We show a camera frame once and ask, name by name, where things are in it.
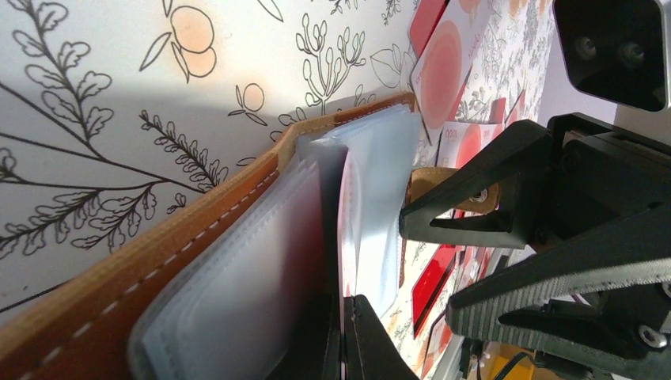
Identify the white card red circle top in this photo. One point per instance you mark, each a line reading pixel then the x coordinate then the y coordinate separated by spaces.
pixel 446 35

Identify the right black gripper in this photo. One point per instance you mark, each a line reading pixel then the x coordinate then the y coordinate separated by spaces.
pixel 596 201

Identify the red card centre pile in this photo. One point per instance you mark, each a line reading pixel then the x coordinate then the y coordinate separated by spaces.
pixel 429 285

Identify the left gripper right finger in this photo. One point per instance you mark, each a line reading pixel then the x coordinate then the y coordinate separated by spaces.
pixel 369 352

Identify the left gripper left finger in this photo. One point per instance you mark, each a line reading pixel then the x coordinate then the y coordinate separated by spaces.
pixel 314 351

